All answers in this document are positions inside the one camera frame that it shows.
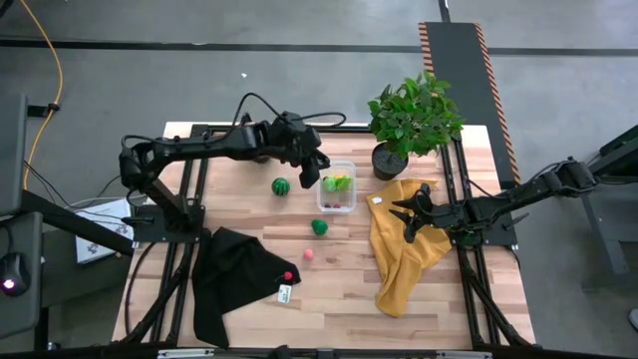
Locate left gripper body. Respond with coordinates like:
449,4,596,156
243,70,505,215
271,112,324,167

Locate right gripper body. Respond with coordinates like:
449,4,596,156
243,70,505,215
405,182,457,245

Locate clear plastic tupperware container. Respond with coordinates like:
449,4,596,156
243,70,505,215
316,159,358,215

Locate yellow cloth napkin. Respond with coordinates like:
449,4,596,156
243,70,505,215
365,179,453,319

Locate leafy green plant black pot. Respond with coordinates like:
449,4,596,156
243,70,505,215
367,71,465,181

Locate black mat striped edges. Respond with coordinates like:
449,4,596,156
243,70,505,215
417,21,523,191

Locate black cloth napkin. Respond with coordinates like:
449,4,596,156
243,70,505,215
191,227,303,349

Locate black metal cart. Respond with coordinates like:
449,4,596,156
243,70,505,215
549,123,638,290

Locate white printed box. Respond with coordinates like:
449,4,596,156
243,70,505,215
74,197,136,264

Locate black diagonal stand beam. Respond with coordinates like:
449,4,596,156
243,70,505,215
19,188,137,258

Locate dark grey panel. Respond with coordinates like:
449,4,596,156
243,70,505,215
0,94,29,216

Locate black computer mouse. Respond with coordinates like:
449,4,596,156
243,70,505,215
0,251,32,298

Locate grey desk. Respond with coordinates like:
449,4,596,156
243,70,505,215
0,211,46,340

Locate black aluminium table frame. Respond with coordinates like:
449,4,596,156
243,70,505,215
112,112,538,350

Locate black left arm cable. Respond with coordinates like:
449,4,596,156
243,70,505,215
122,91,348,151

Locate silver metal bracket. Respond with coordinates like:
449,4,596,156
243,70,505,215
157,348,215,359
437,350,493,359

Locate thick black cable loop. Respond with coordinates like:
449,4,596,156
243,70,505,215
123,241,161,336

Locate yellow cable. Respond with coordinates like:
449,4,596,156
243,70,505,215
18,0,65,190

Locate black cable clip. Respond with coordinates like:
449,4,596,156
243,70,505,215
27,102,62,119

